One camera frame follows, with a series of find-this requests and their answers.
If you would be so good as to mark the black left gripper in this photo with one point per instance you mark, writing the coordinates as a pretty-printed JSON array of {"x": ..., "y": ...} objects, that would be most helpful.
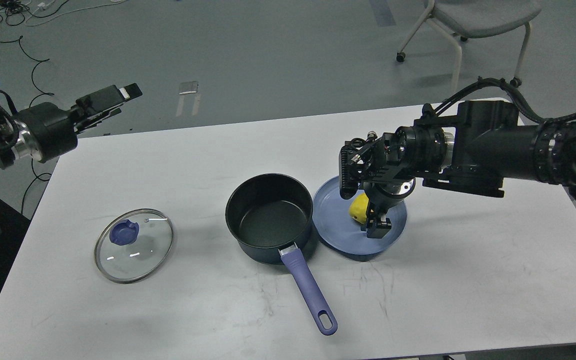
[{"x": 47, "y": 132}]

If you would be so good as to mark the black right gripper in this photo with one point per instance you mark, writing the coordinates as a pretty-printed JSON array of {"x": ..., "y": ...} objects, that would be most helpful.
[{"x": 381, "y": 198}]

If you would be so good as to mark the yellow potato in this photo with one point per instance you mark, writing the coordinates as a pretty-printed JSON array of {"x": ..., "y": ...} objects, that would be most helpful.
[{"x": 358, "y": 208}]

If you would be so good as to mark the glass pot lid purple knob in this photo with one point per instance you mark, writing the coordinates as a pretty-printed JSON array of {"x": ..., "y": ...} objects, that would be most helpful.
[{"x": 134, "y": 245}]

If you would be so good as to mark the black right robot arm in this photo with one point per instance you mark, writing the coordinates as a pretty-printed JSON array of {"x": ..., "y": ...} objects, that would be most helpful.
[{"x": 476, "y": 138}]

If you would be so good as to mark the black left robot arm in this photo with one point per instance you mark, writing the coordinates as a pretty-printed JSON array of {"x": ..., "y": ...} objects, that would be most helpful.
[{"x": 9, "y": 132}]

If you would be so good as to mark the blue round plate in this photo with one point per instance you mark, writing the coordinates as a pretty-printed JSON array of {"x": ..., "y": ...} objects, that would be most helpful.
[{"x": 342, "y": 233}]

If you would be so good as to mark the grey floor outlet plate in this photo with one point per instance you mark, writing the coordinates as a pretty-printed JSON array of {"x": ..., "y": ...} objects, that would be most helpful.
[{"x": 188, "y": 88}]

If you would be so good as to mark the grey office chair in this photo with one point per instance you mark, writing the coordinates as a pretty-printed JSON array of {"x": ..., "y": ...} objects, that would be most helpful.
[{"x": 460, "y": 20}]

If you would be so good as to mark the dark blue saucepan purple handle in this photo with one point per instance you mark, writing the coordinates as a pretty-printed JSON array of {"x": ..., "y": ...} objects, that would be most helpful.
[{"x": 271, "y": 216}]

